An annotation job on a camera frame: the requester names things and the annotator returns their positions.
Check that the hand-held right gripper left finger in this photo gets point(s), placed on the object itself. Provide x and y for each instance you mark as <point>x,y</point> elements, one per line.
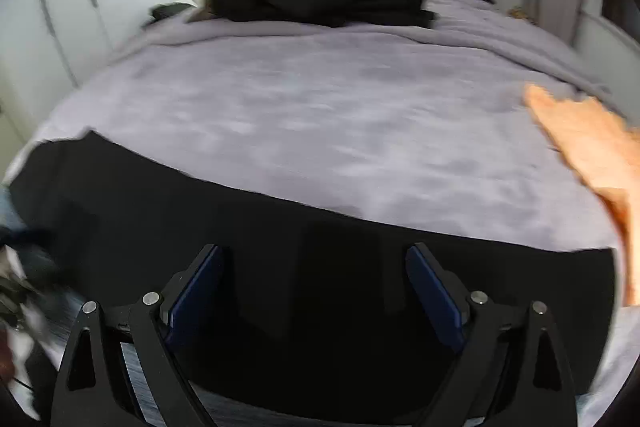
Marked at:
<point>192,302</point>

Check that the brown furry cloth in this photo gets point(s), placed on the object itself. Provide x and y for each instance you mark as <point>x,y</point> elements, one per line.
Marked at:
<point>204,13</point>

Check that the black pants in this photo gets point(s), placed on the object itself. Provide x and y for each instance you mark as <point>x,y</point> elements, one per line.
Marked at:
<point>320,267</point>

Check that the lavender bed blanket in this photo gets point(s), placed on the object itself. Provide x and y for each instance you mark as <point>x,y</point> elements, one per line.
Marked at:
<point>300,117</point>

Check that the peach cloth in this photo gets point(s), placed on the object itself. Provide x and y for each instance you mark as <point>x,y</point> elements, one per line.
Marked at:
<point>590,147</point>

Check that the black bag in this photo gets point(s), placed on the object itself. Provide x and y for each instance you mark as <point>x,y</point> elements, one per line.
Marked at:
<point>167,13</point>

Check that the white wardrobe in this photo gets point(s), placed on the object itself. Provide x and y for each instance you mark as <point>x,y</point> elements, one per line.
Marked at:
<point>75,7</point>

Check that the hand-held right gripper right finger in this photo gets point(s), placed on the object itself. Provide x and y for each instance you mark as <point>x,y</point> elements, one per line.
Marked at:
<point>435,302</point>

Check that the brown patterned object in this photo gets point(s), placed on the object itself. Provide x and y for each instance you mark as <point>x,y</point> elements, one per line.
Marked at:
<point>517,13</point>

